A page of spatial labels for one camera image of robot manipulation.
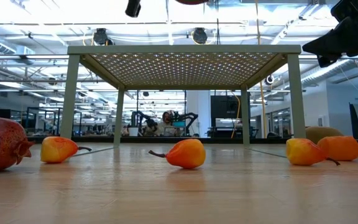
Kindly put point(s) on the brown fuzzy kiwi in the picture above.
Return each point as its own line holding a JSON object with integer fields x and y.
{"x": 320, "y": 133}

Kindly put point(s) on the orange mandarin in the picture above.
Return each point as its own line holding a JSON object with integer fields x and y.
{"x": 342, "y": 148}

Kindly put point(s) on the red collapsible bowl grey rim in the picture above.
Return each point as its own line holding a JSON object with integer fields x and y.
{"x": 191, "y": 1}

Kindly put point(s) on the pale green perforated metal shelf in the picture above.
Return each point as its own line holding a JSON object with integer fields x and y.
{"x": 182, "y": 49}

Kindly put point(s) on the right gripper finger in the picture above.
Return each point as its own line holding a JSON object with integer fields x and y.
{"x": 331, "y": 34}
{"x": 322, "y": 48}

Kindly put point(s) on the yellow orange toy pear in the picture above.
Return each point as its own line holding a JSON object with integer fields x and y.
{"x": 303, "y": 152}
{"x": 56, "y": 150}
{"x": 186, "y": 154}

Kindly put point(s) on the white bucket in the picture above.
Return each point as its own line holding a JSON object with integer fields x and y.
{"x": 133, "y": 131}

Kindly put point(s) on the black workstation frame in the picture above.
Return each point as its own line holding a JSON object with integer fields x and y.
{"x": 42, "y": 108}

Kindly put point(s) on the teal box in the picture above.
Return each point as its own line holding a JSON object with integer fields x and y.
{"x": 179, "y": 124}

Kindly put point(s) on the person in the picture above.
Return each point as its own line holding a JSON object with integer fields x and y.
{"x": 167, "y": 118}

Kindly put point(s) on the black monitor panel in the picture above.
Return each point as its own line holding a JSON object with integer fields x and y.
{"x": 225, "y": 107}

